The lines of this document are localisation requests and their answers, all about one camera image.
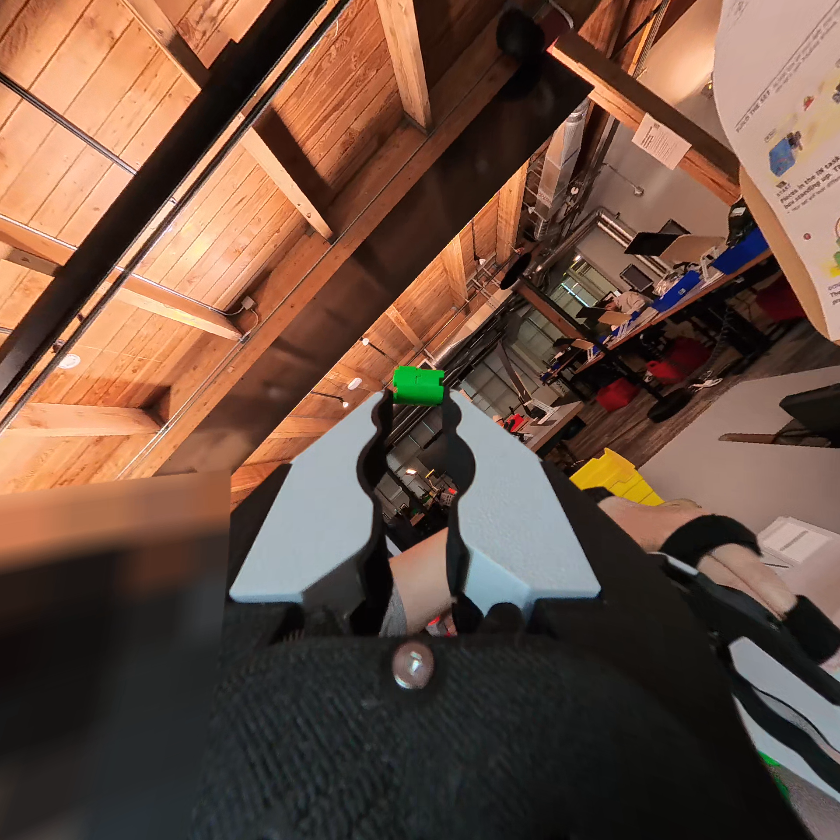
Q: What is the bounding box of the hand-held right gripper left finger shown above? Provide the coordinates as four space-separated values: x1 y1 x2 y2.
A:
230 390 395 605

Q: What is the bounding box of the grey desk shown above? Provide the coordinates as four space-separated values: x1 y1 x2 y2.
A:
640 364 840 592

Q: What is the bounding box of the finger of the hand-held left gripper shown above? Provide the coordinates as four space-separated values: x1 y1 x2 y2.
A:
738 692 840 785
728 638 840 723

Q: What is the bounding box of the green toy brick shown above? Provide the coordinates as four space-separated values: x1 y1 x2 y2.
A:
392 366 446 404

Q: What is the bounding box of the green toy piece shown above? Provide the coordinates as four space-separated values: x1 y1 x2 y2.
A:
758 751 792 799

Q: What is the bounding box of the white paper notice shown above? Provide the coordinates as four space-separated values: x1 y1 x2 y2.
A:
632 113 692 172

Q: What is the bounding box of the yellow plastic bin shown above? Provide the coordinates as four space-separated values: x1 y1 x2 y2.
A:
570 448 665 508

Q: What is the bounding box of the person's left forearm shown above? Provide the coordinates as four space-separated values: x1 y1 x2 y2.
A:
384 528 457 637

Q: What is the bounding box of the blue storage bin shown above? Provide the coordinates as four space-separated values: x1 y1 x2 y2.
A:
712 226 770 274
653 269 703 313

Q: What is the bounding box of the printed instruction sheet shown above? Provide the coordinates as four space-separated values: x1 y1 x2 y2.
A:
713 0 840 342

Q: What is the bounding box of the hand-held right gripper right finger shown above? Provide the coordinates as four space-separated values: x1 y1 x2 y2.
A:
441 388 601 605

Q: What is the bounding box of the wooden display board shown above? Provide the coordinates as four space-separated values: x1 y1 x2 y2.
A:
739 167 824 326

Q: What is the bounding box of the black hanging lamp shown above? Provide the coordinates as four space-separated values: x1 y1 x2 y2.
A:
495 7 547 61

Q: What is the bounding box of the metal air duct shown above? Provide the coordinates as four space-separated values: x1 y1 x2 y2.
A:
532 98 593 238

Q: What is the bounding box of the person's left hand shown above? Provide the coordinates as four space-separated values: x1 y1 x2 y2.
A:
598 497 840 673

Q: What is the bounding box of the white paper box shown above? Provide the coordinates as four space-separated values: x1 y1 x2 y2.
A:
758 516 834 567

